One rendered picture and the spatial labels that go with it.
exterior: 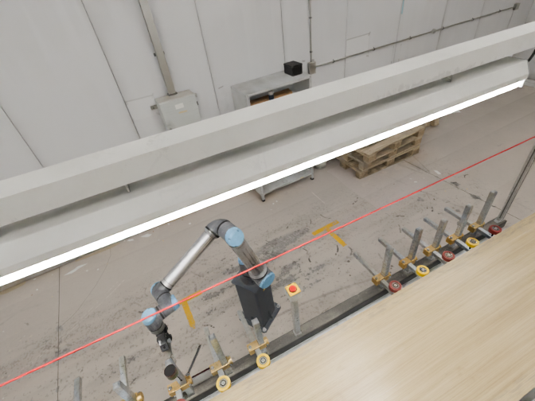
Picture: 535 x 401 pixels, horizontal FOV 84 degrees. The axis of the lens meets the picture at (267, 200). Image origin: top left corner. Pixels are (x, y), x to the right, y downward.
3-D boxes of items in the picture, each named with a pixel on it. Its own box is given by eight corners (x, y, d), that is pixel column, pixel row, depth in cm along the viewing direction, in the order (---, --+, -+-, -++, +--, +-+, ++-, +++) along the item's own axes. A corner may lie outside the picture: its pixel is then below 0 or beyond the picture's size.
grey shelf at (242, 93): (249, 187, 461) (229, 86, 363) (298, 166, 489) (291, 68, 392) (263, 201, 429) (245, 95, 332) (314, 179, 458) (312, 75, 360)
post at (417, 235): (403, 270, 233) (415, 227, 203) (407, 269, 234) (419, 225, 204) (407, 274, 231) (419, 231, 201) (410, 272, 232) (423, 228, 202)
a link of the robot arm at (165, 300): (169, 289, 186) (151, 301, 180) (178, 300, 179) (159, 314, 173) (174, 297, 192) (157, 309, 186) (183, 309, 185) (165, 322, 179)
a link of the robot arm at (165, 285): (215, 209, 200) (144, 290, 189) (226, 217, 192) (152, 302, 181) (224, 217, 209) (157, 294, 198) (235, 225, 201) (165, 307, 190)
